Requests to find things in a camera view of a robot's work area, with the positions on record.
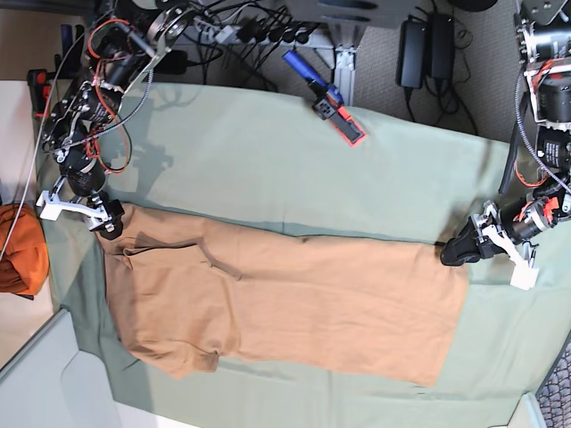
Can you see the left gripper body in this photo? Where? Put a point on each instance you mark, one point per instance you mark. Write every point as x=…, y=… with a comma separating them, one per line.
x=484, y=236

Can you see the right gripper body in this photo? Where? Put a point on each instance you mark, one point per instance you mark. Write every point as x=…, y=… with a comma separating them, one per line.
x=110, y=227

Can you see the tan T-shirt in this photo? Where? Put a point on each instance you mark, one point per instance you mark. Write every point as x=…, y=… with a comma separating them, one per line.
x=185, y=291

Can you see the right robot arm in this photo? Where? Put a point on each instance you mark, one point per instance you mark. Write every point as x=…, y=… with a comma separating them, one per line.
x=127, y=41

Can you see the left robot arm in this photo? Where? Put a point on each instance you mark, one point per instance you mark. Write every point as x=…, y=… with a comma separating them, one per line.
x=539, y=148

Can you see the orange folded cloth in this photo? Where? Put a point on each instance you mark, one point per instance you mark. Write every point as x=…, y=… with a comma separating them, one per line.
x=25, y=264

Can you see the black orange corner clamp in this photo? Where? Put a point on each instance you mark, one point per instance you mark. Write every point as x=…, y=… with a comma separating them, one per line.
x=39, y=91

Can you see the green table cloth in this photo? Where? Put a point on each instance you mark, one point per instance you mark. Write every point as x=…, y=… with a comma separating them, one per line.
x=266, y=160

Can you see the black power brick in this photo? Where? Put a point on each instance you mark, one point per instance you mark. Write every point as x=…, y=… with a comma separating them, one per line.
x=173, y=63

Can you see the patterned grey mat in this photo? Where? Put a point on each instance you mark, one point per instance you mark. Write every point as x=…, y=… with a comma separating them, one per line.
x=554, y=394

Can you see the grey plastic bin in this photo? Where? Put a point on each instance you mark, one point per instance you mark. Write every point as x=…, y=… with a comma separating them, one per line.
x=50, y=382

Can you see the white power strip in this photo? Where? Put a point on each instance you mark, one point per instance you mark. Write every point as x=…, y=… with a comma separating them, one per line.
x=214, y=33

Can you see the blue orange bar clamp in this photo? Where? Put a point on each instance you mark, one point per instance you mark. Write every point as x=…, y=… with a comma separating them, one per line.
x=329, y=104

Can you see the black power adapter pair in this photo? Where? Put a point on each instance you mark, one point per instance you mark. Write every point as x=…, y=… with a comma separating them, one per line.
x=426, y=49

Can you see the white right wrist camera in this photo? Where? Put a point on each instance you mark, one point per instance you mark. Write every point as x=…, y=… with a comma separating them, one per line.
x=51, y=206

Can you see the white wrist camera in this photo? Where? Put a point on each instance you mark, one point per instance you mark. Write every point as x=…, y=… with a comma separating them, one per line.
x=51, y=206
x=524, y=275

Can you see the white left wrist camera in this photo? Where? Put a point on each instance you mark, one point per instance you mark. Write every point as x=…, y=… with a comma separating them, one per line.
x=524, y=275

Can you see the aluminium frame post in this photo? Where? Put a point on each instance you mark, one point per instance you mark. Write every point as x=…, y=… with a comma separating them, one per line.
x=337, y=46

